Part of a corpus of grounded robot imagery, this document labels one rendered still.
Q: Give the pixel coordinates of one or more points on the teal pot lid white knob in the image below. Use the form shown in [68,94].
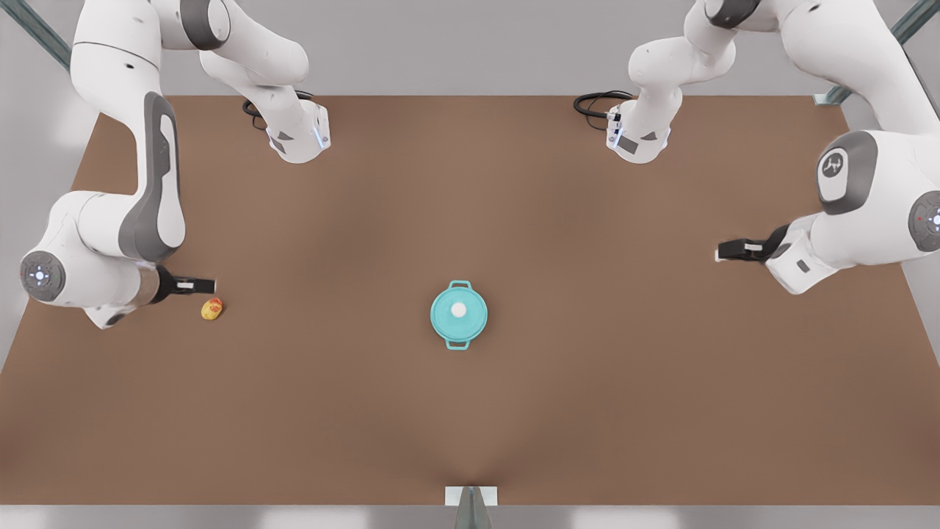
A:
[458,311]

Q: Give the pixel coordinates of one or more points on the yellow red potato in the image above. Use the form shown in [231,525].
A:
[212,308]

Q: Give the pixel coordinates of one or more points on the teal pot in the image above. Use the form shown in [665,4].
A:
[459,314]

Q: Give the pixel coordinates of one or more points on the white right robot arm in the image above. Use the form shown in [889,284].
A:
[132,88]

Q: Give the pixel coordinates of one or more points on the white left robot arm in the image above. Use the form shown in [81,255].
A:
[866,220]

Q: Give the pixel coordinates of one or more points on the silver frame post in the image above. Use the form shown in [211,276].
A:
[874,59]
[471,507]
[37,33]

